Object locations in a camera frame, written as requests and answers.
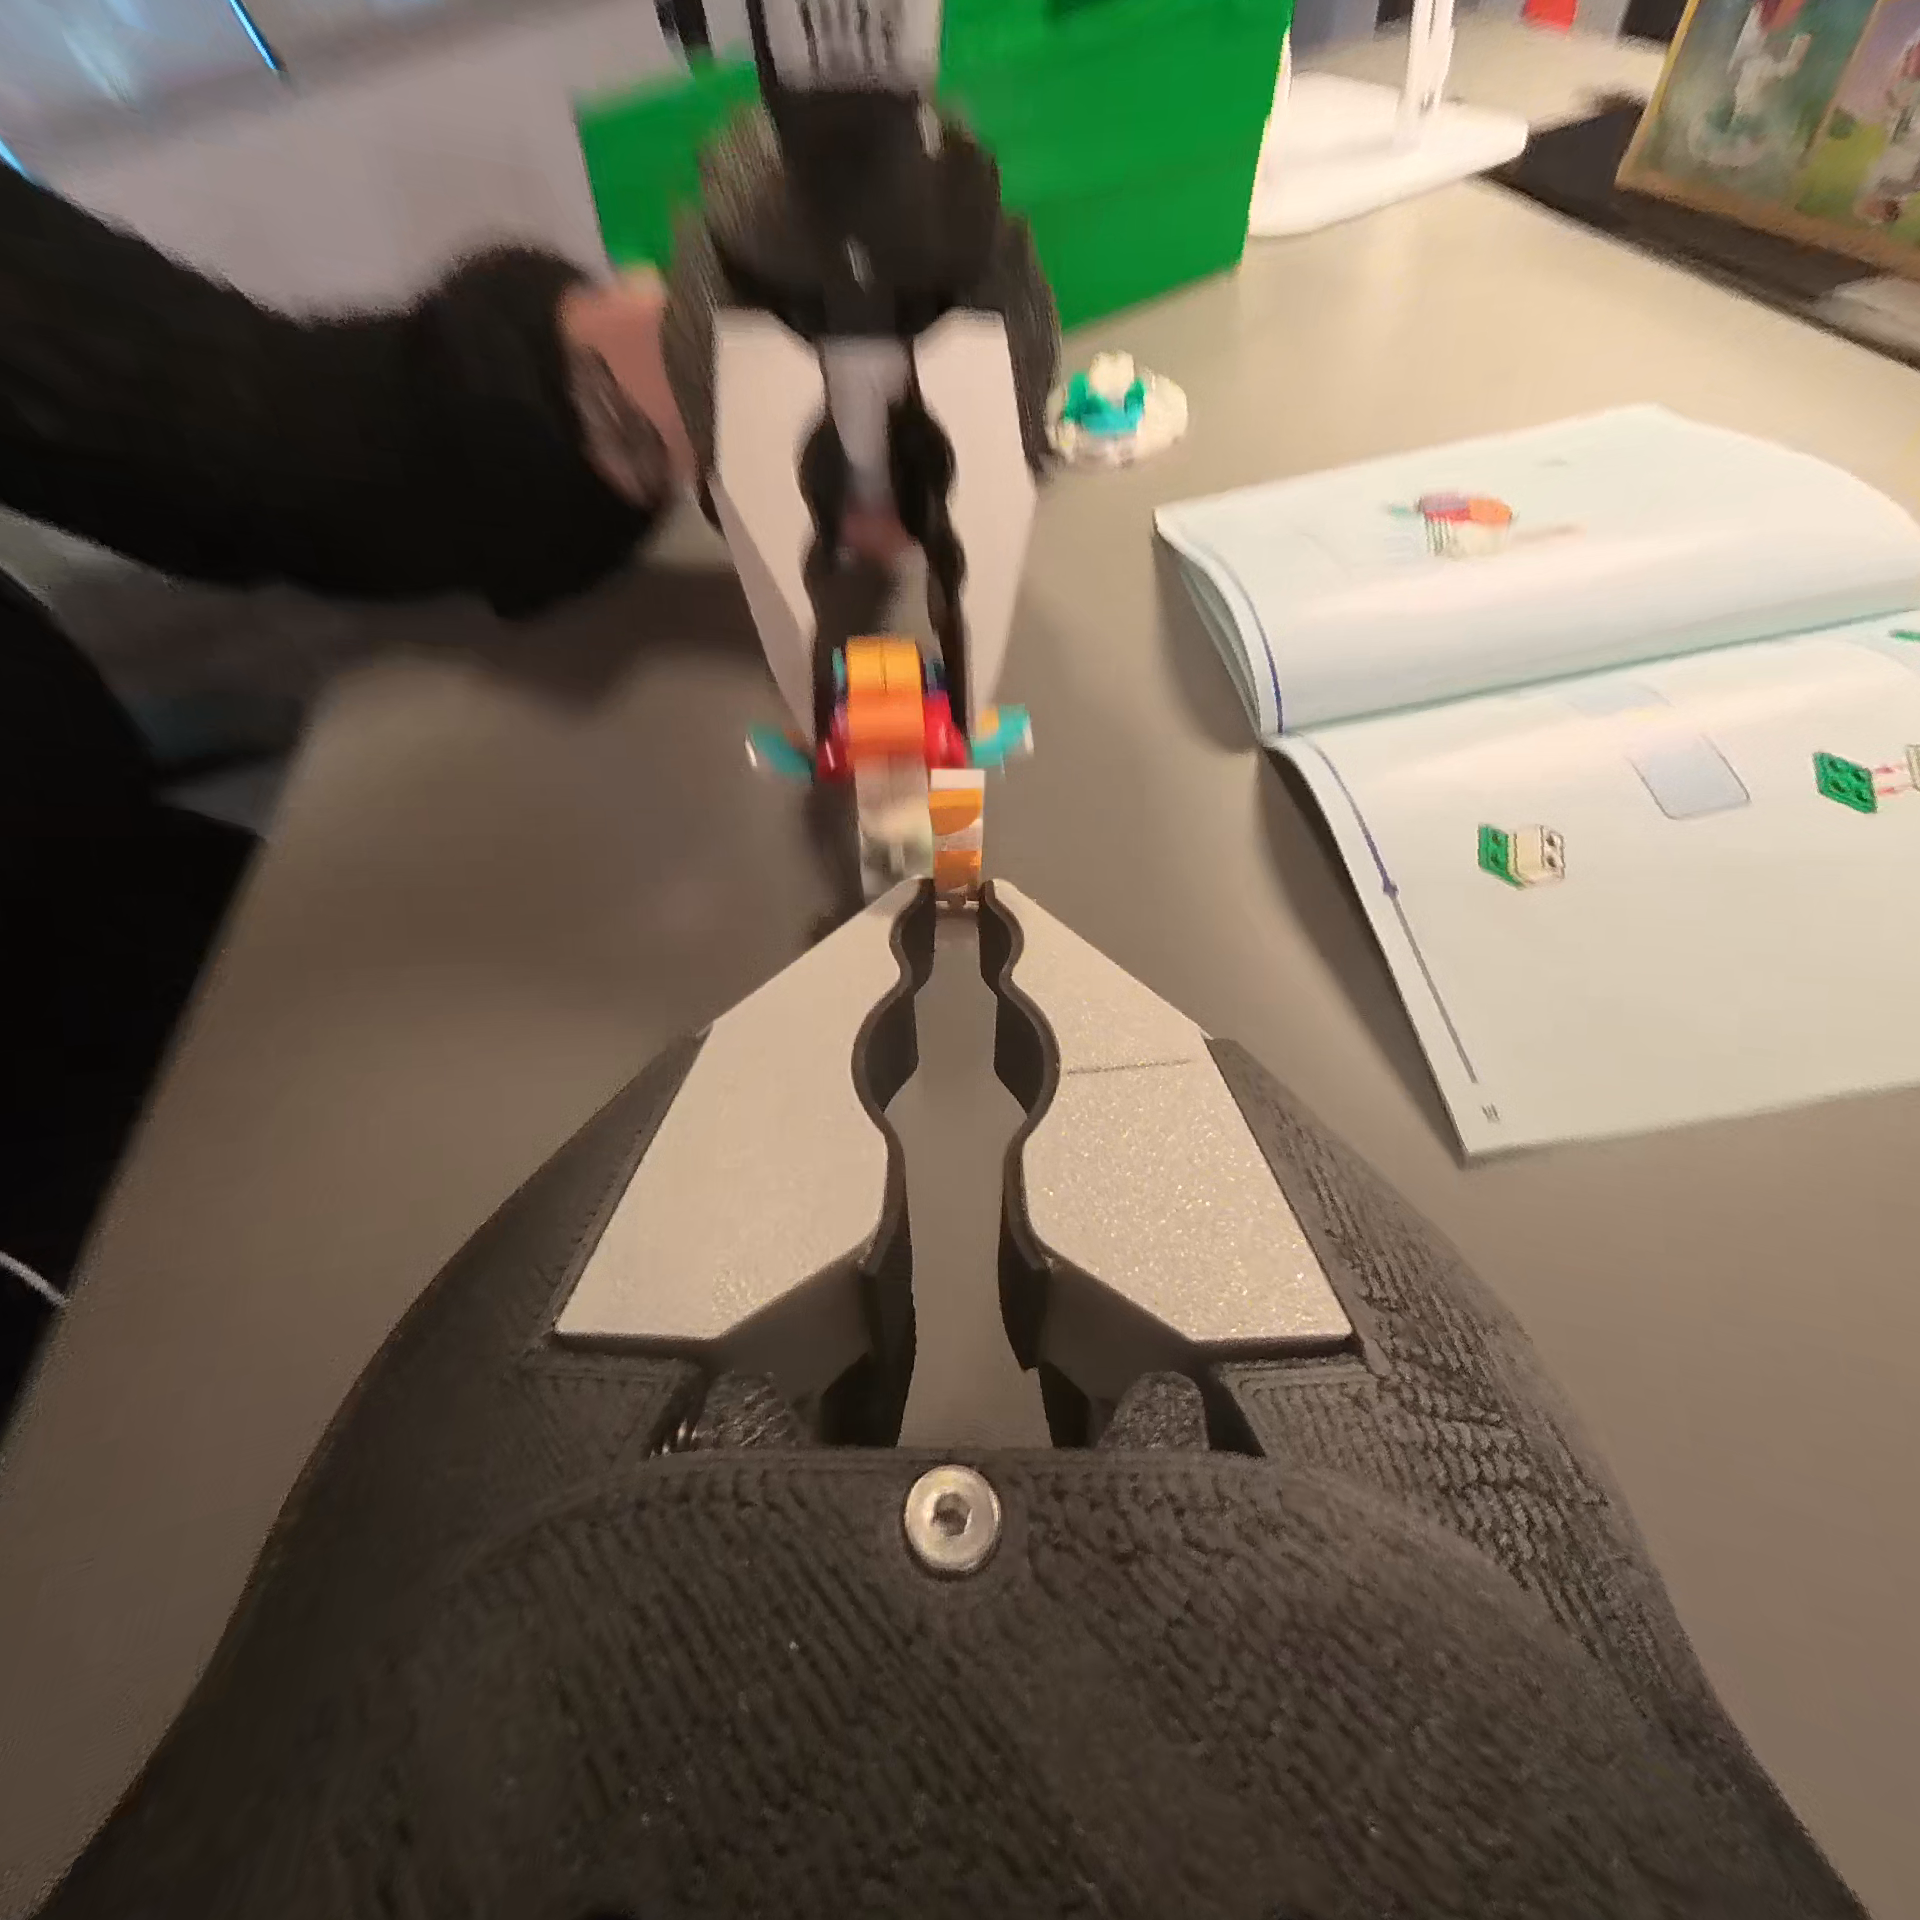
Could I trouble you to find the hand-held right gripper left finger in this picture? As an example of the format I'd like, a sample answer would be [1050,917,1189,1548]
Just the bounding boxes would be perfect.
[551,878,935,1446]

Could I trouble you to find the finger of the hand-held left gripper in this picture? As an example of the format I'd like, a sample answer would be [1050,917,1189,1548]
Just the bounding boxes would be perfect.
[716,307,855,725]
[899,307,1041,707]

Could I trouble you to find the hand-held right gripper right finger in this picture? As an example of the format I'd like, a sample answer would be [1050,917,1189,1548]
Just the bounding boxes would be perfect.
[978,878,1357,1451]

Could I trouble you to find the colourful lego model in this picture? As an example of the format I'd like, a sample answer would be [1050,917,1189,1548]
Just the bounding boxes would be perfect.
[745,632,1040,902]

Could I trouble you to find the white orange lego piece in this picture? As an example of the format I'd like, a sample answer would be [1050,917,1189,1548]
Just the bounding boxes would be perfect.
[929,766,994,914]

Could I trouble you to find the instruction booklet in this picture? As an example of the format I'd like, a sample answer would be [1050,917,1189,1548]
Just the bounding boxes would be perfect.
[1154,400,1920,1158]

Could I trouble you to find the person's left forearm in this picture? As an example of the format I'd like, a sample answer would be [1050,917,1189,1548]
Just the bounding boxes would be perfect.
[0,167,675,619]

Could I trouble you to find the white teal lego build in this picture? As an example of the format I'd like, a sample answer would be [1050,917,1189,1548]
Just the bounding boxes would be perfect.
[1050,354,1189,467]

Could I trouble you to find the colourful lego set box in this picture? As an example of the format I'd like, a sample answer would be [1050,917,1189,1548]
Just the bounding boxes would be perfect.
[1615,0,1920,279]

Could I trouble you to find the person's left hand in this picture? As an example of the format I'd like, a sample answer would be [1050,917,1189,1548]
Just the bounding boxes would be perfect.
[557,281,680,510]

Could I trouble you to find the green plastic bin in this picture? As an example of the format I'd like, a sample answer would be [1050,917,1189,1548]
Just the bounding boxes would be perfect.
[938,0,1295,331]
[576,55,768,294]

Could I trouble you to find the person's dark clothing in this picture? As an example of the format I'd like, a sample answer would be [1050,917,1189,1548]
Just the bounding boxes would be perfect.
[0,571,259,1426]

